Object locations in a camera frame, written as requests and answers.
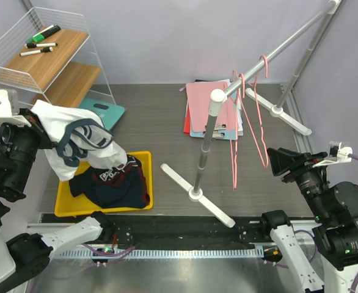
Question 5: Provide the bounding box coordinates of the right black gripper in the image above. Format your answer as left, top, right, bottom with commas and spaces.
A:
266, 146, 331, 219

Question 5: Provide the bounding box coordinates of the white navy tank top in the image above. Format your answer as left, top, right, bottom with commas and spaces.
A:
31, 100, 128, 181

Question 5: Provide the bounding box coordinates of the pink hanger of white top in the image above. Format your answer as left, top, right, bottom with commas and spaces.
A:
230, 70, 245, 190

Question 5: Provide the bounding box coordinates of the navy maroon tank top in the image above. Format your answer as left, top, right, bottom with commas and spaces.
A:
69, 155, 150, 209

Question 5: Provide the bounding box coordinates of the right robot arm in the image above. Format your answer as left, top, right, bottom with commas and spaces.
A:
259, 143, 358, 292

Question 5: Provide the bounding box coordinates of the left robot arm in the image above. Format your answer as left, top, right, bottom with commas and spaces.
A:
0, 109, 115, 292

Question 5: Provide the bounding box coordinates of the yellow plastic tray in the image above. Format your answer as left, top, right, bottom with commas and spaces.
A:
54, 151, 153, 217

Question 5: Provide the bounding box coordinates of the teal bathroom scale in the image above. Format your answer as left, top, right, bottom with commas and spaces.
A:
78, 98, 126, 130

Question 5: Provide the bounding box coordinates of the black white marker lower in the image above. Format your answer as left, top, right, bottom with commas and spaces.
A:
20, 46, 54, 57

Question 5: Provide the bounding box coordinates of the black white marker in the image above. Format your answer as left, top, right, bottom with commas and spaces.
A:
20, 46, 54, 57
24, 43, 58, 49

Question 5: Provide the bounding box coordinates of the black white marker upper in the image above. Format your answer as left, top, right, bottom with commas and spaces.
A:
24, 43, 58, 49

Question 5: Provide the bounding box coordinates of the green highlighter marker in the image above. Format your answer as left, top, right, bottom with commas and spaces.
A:
26, 25, 61, 43

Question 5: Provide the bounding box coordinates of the red folder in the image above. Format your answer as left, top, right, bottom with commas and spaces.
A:
183, 106, 191, 135

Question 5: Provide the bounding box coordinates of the white marker behind highlighter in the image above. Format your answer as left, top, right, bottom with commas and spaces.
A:
36, 24, 54, 35

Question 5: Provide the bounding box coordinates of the silver clothes rack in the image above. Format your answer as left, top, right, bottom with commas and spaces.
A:
161, 1, 340, 228

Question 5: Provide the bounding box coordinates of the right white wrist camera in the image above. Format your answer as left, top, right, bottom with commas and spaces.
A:
313, 142, 353, 167

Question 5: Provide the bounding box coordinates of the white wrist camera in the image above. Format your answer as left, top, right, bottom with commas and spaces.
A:
313, 142, 353, 167
0, 89, 31, 128

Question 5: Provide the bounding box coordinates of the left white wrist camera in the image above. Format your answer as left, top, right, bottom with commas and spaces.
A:
0, 89, 31, 128

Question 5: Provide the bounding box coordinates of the white wire wooden shelf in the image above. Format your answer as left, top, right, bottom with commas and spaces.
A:
0, 7, 115, 107

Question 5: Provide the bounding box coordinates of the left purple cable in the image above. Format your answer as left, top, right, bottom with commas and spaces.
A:
81, 242, 136, 268

